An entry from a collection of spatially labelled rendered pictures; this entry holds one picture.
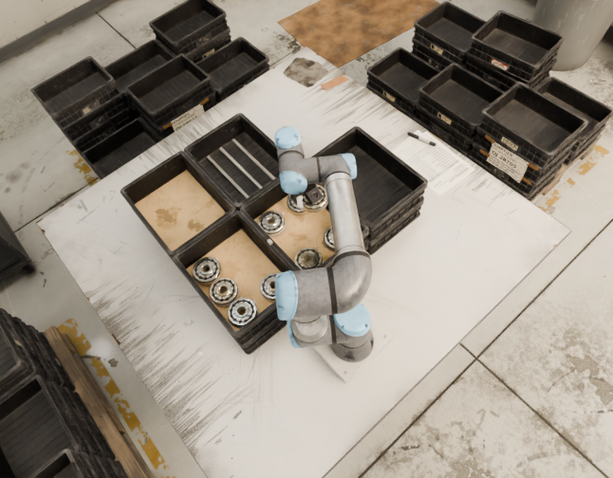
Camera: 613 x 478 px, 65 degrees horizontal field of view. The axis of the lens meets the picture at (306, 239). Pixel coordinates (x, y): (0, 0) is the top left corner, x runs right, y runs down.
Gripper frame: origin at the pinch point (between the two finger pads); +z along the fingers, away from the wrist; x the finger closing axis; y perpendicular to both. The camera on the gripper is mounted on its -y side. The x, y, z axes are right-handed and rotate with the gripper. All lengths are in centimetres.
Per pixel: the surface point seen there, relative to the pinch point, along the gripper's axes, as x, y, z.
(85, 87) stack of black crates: 28, 185, 49
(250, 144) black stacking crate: -7, 51, 17
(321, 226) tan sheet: -2.4, -2.0, 17.1
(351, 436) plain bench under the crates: 39, -64, 28
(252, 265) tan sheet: 27.1, 2.4, 15.4
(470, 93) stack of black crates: -135, 31, 70
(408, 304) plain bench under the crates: -8, -44, 31
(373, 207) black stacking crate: -23.0, -9.1, 18.5
